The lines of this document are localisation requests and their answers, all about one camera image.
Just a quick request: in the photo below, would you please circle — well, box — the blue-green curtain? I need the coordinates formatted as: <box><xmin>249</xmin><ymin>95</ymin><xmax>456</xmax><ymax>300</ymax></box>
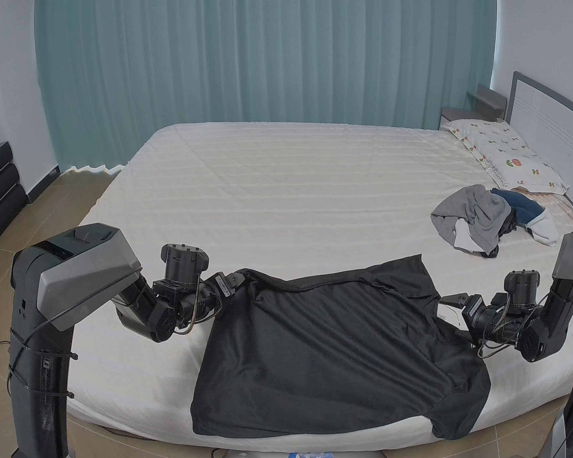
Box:
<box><xmin>36</xmin><ymin>0</ymin><xmax>233</xmax><ymax>173</ymax></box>
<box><xmin>230</xmin><ymin>0</ymin><xmax>499</xmax><ymax>130</ymax></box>

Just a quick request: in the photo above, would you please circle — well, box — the black cable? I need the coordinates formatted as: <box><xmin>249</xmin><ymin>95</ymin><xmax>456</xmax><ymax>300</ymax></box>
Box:
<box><xmin>184</xmin><ymin>299</ymin><xmax>220</xmax><ymax>337</ymax></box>
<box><xmin>7</xmin><ymin>267</ymin><xmax>143</xmax><ymax>385</ymax></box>
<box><xmin>477</xmin><ymin>339</ymin><xmax>504</xmax><ymax>360</ymax></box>

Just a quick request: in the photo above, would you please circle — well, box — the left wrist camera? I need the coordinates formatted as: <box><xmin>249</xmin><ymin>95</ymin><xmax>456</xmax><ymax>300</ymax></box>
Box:
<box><xmin>192</xmin><ymin>250</ymin><xmax>211</xmax><ymax>278</ymax></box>

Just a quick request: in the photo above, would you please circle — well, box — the black chest of drawers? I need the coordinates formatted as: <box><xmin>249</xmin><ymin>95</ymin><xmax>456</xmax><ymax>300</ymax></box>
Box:
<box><xmin>0</xmin><ymin>142</ymin><xmax>29</xmax><ymax>261</ymax></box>

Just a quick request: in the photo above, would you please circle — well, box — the white printed pillow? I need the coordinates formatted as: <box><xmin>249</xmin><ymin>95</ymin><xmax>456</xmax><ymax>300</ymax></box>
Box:
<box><xmin>440</xmin><ymin>118</ymin><xmax>570</xmax><ymax>195</ymax></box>

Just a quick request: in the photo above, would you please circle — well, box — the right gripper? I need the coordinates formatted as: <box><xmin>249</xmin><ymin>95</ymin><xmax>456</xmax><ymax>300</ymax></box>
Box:
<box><xmin>442</xmin><ymin>293</ymin><xmax>519</xmax><ymax>344</ymax></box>

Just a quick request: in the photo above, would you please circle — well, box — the pile of clothes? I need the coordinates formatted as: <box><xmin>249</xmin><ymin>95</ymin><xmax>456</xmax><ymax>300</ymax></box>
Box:
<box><xmin>431</xmin><ymin>184</ymin><xmax>557</xmax><ymax>259</ymax></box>

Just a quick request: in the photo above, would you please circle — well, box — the grey bedside table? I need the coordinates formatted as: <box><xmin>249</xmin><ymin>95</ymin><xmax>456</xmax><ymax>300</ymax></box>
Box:
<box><xmin>439</xmin><ymin>83</ymin><xmax>508</xmax><ymax>130</ymax></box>

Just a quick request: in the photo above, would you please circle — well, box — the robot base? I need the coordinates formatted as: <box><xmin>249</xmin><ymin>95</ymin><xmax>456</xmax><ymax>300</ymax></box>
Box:
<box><xmin>267</xmin><ymin>450</ymin><xmax>359</xmax><ymax>458</ymax></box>

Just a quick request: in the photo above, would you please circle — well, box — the bed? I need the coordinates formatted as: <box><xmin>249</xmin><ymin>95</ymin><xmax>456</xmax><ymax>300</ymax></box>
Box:
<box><xmin>66</xmin><ymin>71</ymin><xmax>573</xmax><ymax>452</ymax></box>

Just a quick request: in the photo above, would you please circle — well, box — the black T-shirt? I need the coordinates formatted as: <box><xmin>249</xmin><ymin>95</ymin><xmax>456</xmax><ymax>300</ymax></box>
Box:
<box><xmin>190</xmin><ymin>253</ymin><xmax>492</xmax><ymax>440</ymax></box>

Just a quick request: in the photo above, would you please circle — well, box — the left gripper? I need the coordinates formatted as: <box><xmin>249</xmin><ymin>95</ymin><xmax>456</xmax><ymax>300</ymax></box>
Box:
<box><xmin>178</xmin><ymin>271</ymin><xmax>245</xmax><ymax>323</ymax></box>

